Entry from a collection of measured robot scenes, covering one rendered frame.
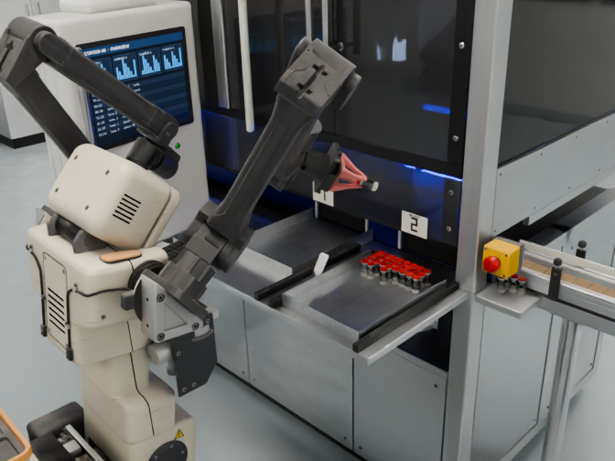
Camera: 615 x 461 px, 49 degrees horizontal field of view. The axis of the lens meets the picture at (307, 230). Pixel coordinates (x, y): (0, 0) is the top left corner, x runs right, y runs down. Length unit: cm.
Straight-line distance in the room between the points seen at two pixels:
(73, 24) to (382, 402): 144
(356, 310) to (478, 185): 43
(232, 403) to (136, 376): 142
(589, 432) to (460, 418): 90
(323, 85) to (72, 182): 54
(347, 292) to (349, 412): 69
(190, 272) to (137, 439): 43
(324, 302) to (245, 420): 111
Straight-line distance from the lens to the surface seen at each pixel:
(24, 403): 309
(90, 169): 131
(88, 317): 126
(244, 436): 269
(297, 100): 101
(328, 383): 239
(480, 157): 166
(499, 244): 173
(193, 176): 235
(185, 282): 118
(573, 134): 207
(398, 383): 214
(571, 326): 188
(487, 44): 160
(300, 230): 213
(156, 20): 218
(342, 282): 183
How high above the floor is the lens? 177
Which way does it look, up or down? 25 degrees down
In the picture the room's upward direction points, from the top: 2 degrees counter-clockwise
